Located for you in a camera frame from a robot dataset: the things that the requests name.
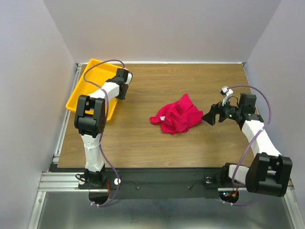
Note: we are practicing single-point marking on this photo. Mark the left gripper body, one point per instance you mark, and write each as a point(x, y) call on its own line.
point(122, 95)

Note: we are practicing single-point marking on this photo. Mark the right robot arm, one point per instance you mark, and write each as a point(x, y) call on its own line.
point(269, 172)

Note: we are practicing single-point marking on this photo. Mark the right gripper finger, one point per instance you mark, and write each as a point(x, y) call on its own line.
point(215, 109)
point(209, 118)

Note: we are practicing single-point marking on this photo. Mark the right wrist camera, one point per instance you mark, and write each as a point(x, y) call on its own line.
point(227, 93)

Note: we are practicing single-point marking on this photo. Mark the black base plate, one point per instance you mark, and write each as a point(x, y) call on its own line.
point(157, 183)

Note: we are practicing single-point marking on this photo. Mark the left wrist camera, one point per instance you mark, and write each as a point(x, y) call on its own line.
point(129, 78)

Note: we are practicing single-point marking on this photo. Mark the yellow plastic tray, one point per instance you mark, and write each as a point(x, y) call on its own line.
point(99, 78)

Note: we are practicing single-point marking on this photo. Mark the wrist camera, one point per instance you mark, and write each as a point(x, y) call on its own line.
point(227, 93)
point(129, 78)

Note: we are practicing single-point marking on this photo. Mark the aluminium frame rail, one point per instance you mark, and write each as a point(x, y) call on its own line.
point(58, 182)

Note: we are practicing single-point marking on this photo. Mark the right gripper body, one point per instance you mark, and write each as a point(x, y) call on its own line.
point(228, 111)

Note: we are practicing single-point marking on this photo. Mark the silver knob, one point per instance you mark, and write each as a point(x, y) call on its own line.
point(208, 180)

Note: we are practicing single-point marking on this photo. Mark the white knob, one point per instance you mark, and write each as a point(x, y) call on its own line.
point(117, 181)

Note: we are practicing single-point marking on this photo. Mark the left aluminium side rail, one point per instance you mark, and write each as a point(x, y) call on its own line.
point(59, 144)

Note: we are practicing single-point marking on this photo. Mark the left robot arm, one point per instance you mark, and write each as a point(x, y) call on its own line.
point(90, 119)

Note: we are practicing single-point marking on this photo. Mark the red t shirt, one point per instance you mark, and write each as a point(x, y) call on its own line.
point(178, 117)

